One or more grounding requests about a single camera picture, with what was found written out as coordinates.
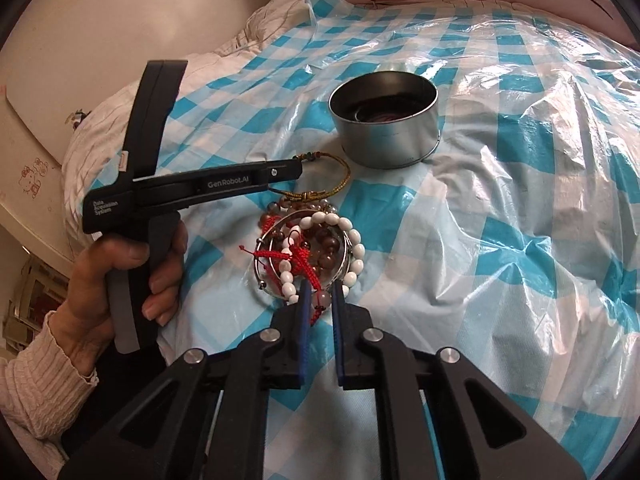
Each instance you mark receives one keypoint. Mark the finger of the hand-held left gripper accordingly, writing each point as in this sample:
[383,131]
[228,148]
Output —
[280,171]

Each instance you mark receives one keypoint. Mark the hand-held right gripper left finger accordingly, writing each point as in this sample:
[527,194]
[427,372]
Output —
[302,332]

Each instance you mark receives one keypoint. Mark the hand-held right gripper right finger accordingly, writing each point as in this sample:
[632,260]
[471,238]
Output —
[339,332]

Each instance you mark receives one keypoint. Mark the round metal tin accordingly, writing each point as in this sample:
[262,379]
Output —
[390,140]

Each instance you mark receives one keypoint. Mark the person's left forearm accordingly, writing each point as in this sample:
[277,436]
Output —
[35,385]

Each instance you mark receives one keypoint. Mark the person's left hand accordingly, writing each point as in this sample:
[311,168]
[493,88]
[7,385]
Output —
[90,300]

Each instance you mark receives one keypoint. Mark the white quilt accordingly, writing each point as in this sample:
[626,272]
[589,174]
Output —
[235,45]

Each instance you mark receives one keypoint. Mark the brown storage rack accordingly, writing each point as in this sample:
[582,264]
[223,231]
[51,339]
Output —
[30,300]

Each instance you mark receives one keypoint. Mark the cream bed headboard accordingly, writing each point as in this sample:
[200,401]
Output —
[100,10]

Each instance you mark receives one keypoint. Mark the blue white checkered plastic sheet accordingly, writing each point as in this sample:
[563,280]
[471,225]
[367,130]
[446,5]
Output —
[500,210]

